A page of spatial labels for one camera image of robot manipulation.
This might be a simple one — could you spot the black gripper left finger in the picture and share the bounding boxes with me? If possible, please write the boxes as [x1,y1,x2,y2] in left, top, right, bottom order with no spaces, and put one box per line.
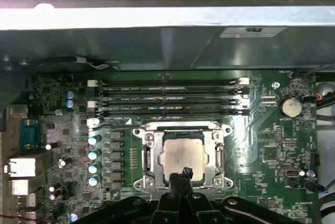
[74,172,182,224]

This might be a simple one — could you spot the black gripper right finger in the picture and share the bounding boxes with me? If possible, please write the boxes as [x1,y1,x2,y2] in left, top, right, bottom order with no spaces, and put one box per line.
[180,166,298,224]

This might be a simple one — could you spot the silver CPU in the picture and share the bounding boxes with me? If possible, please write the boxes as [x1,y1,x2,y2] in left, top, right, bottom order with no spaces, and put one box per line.
[158,130,210,183]

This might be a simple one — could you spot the metal socket cover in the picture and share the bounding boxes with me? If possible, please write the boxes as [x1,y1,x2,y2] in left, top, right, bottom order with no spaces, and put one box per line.
[143,124,224,183]

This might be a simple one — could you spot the metal locking lever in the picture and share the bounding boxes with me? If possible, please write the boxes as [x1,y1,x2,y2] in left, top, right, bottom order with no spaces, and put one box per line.
[99,122,144,130]

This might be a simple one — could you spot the CPU socket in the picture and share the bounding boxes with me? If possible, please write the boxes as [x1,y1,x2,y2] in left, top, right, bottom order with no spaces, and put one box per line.
[132,120,233,191]

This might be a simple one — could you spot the blue top capacitor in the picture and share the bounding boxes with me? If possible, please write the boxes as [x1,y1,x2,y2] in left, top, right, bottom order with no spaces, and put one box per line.
[88,163,102,174]
[88,149,102,161]
[88,175,102,187]
[88,135,102,146]

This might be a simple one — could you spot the RAM slot with black clips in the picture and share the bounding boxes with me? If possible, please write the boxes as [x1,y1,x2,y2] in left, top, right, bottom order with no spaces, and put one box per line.
[87,108,251,118]
[87,87,251,96]

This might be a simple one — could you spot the silver internal USB port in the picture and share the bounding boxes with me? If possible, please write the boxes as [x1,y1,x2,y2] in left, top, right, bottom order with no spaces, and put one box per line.
[278,165,299,183]

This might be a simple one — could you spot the green motherboard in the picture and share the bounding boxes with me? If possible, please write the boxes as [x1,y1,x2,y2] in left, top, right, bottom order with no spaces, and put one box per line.
[26,71,319,224]

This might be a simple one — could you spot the RAM slot with white clips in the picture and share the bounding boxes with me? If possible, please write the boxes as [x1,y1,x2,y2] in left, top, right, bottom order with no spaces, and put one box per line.
[87,98,251,107]
[87,77,251,86]

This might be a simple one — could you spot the silver coin battery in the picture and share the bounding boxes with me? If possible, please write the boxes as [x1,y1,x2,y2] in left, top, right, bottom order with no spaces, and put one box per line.
[280,95,303,118]

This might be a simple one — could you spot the silver rear port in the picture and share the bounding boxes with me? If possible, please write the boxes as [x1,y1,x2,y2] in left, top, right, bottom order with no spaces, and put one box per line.
[5,158,37,178]
[9,179,30,196]

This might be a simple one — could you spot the blue serial port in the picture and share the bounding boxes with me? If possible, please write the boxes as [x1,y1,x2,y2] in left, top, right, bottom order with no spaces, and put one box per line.
[19,118,47,152]

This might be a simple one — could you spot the black PC case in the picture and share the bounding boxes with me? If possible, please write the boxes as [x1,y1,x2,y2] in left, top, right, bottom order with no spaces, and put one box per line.
[0,0,335,224]

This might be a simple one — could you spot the black round fan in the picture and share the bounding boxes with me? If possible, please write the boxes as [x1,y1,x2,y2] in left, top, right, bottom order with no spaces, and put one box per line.
[36,55,122,72]

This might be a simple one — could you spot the white case sticker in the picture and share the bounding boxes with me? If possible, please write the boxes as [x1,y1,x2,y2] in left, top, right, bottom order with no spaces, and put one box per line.
[219,26,285,39]

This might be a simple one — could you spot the red black twisted wire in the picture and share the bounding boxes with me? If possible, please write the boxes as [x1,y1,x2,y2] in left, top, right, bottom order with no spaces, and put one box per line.
[9,213,53,223]

